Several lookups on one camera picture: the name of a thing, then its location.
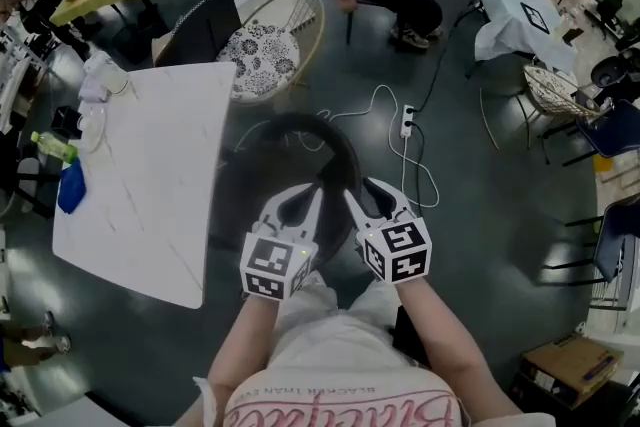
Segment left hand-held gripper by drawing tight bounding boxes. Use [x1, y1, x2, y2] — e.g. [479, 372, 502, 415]
[239, 183, 325, 301]

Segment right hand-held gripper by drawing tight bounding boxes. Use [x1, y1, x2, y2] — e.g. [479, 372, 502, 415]
[343, 178, 434, 286]

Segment dark round chair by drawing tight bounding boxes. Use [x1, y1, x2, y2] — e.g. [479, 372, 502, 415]
[219, 111, 362, 266]

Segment person's right forearm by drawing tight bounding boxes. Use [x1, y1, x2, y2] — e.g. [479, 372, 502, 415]
[394, 277, 524, 421]

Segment person's left forearm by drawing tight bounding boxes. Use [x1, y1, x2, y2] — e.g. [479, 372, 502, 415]
[207, 294, 294, 396]

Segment white marble table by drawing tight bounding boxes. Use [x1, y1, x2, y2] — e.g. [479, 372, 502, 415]
[52, 61, 237, 311]

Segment wicker chair with floral cushion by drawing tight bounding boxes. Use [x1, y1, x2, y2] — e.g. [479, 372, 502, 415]
[215, 0, 326, 106]

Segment navy plastic chair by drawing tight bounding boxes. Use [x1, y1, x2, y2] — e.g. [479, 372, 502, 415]
[542, 98, 640, 169]
[542, 194, 640, 286]

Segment person's light trousers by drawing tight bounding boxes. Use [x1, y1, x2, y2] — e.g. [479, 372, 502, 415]
[269, 270, 401, 371]

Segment white pink-print shirt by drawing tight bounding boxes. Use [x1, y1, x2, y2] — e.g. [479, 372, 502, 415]
[192, 362, 474, 427]

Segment blue cloth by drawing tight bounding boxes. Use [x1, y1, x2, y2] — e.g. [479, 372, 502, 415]
[57, 158, 87, 215]

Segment table with white cloth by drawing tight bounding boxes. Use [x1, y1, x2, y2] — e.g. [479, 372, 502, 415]
[459, 0, 579, 76]

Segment white kettle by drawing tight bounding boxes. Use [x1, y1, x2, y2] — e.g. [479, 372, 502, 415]
[82, 50, 131, 99]

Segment black box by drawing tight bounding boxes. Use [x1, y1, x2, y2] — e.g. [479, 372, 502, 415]
[49, 105, 84, 141]

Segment black-framed marker board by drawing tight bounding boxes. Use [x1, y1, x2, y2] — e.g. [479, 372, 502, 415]
[519, 1, 551, 35]

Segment green drink bottle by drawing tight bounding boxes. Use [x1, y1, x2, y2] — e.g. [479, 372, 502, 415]
[30, 130, 80, 165]

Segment brown cardboard box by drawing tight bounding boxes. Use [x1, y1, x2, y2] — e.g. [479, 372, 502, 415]
[519, 332, 626, 411]

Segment white metal heater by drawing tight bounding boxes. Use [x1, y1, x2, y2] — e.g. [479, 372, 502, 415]
[589, 234, 640, 311]

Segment white power strip with cable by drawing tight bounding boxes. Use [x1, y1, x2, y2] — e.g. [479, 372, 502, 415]
[234, 84, 441, 209]

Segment black cable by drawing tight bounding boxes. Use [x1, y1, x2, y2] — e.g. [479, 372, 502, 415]
[412, 4, 481, 201]

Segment gold wire chair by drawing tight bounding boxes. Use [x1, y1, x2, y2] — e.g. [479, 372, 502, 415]
[478, 63, 601, 151]

